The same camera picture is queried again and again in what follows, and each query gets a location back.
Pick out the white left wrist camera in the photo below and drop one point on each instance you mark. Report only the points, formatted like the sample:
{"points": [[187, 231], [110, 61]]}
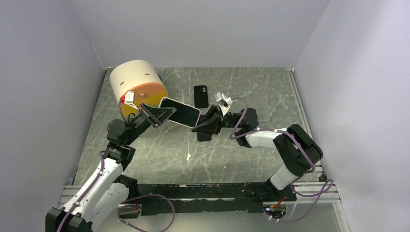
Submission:
{"points": [[129, 99]]}

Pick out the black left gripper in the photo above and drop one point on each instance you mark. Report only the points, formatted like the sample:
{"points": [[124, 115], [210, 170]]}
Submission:
{"points": [[157, 115]]}

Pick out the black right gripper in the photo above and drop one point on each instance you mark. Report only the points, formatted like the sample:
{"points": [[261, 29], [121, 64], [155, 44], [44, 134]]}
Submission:
{"points": [[212, 126]]}

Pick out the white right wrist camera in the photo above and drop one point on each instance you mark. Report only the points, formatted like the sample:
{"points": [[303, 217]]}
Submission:
{"points": [[224, 102]]}

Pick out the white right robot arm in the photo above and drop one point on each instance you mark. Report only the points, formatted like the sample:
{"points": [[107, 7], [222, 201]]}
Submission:
{"points": [[296, 148]]}

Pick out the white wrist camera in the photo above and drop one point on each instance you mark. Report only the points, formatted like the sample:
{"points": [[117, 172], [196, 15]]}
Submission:
{"points": [[224, 102], [129, 99]]}

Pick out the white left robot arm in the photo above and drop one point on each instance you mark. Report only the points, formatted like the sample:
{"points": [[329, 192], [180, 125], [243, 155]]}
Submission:
{"points": [[107, 187]]}

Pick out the black phone case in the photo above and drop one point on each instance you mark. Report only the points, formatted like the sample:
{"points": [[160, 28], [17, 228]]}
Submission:
{"points": [[201, 97]]}

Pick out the white cylindrical drawer box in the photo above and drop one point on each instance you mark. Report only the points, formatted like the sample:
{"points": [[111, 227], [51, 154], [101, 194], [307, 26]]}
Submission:
{"points": [[140, 77]]}

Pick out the black phone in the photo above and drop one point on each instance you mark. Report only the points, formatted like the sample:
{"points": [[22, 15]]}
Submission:
{"points": [[201, 137]]}

